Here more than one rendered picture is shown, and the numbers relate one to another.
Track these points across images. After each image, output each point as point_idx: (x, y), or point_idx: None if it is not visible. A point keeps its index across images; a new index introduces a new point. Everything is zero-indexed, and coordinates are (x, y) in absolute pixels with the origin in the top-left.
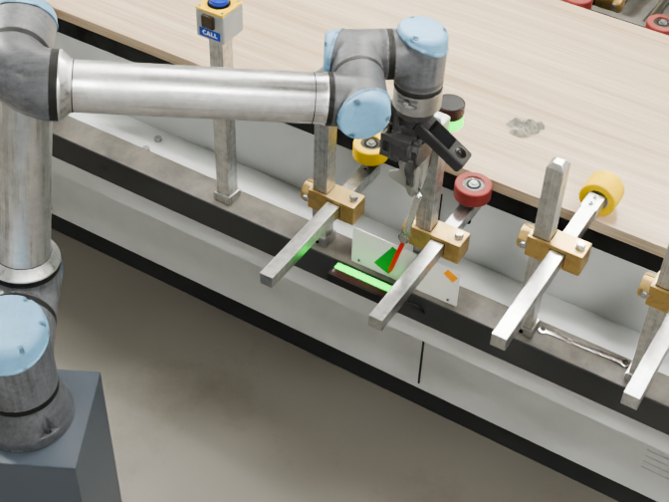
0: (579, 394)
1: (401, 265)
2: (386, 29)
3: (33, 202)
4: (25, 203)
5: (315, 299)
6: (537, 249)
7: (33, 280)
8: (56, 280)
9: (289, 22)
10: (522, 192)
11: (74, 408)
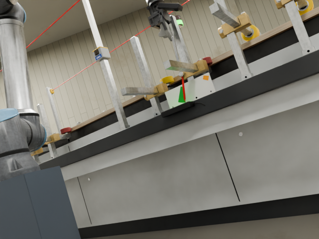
0: (290, 82)
1: (187, 92)
2: None
3: (16, 72)
4: (13, 72)
5: (182, 187)
6: (227, 27)
7: (20, 112)
8: (34, 119)
9: None
10: (222, 54)
11: (38, 169)
